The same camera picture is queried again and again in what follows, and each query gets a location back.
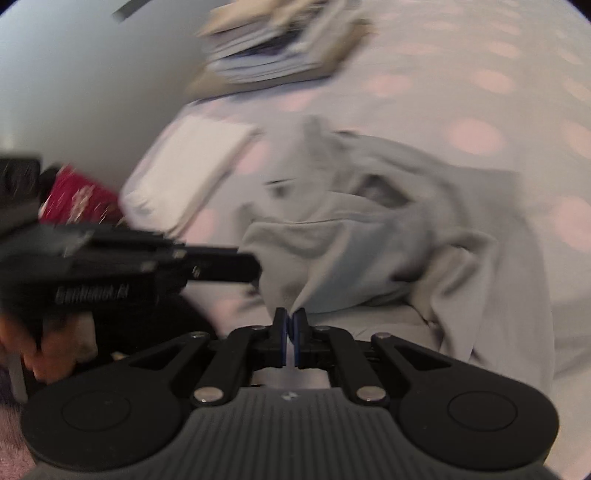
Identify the grey long-sleeve shirt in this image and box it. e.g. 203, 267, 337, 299
238, 118, 555, 391

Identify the person's left hand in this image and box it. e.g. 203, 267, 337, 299
1, 314, 98, 383

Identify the red patterned bag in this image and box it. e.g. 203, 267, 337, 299
39, 165, 123, 225

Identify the folded white shirt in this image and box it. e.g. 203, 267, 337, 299
119, 114, 260, 236

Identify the folded light grey towel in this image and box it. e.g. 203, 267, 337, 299
207, 21, 353, 81

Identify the grey pink-dotted bed sheet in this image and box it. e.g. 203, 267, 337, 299
175, 1, 590, 479

